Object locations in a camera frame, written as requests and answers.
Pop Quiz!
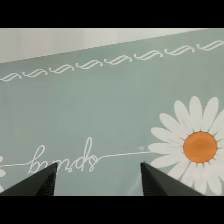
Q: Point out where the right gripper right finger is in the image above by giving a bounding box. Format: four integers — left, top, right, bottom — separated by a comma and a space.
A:
140, 161, 205, 197

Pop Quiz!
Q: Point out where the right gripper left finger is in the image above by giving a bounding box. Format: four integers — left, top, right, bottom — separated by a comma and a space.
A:
0, 162, 59, 197

